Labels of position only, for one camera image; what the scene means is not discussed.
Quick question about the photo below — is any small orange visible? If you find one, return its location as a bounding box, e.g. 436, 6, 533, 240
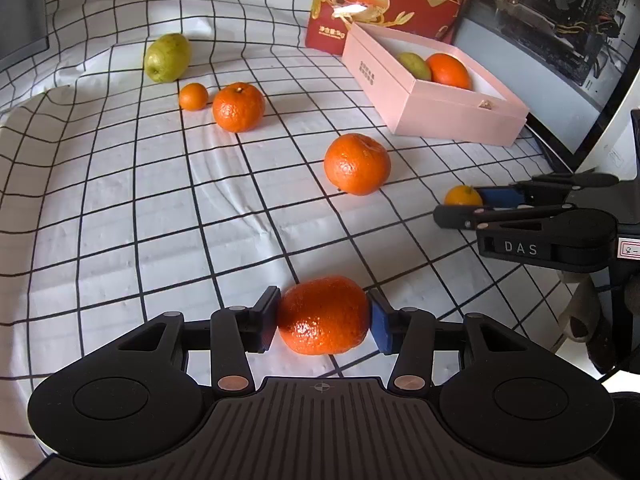
178, 82, 208, 112

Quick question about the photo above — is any large orange in box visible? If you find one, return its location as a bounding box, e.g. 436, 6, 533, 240
425, 53, 472, 90

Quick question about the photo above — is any green pear in box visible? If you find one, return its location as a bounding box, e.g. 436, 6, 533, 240
396, 52, 432, 81

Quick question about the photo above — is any tiny orange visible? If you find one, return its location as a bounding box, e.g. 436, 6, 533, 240
444, 185, 483, 207

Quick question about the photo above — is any dark monitor screen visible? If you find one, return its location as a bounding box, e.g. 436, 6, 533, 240
0, 0, 49, 70

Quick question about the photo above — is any green pear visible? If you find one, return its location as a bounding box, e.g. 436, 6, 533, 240
396, 52, 432, 81
143, 34, 192, 84

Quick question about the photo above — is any large orange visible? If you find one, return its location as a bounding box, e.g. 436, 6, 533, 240
277, 275, 371, 356
425, 53, 472, 90

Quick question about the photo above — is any large orange mid table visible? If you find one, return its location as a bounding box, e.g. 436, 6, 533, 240
323, 133, 392, 196

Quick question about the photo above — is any medium orange with stem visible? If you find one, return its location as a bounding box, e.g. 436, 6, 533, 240
212, 82, 265, 133

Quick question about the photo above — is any white black grid tablecloth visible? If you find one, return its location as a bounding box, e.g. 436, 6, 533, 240
0, 0, 574, 401

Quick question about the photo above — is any pink gift box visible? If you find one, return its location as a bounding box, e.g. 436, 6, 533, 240
342, 24, 528, 146

